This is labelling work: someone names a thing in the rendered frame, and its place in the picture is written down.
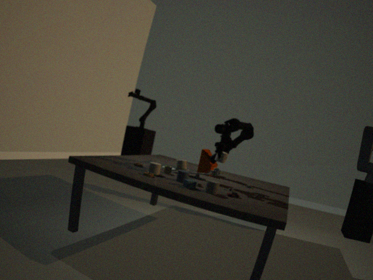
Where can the beige cylinder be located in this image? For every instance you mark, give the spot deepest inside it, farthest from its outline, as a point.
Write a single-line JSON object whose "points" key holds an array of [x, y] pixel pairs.
{"points": [[154, 168], [222, 158], [181, 164]]}

